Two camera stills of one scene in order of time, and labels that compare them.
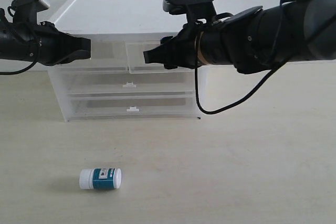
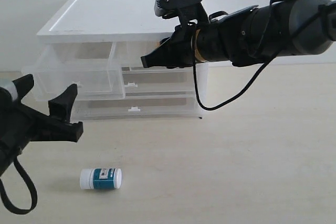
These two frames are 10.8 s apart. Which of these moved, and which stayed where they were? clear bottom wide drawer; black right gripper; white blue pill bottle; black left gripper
Moved: black left gripper
Stayed: white blue pill bottle; clear bottom wide drawer; black right gripper
